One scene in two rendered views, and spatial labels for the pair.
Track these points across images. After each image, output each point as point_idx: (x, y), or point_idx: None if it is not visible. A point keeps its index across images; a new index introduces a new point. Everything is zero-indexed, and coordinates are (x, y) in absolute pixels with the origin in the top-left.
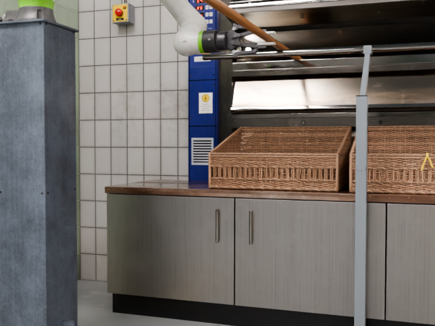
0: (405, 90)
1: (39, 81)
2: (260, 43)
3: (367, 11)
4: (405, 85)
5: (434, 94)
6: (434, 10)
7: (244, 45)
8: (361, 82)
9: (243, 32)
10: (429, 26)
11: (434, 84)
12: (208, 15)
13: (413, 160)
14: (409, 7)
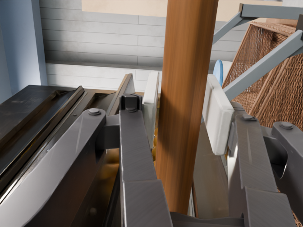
0: (212, 207)
1: None
2: (218, 101)
3: (85, 224)
4: (204, 209)
5: (213, 182)
6: (110, 170)
7: (265, 174)
8: (265, 60)
9: (121, 172)
10: (117, 220)
11: (199, 184)
12: None
13: None
14: (100, 177)
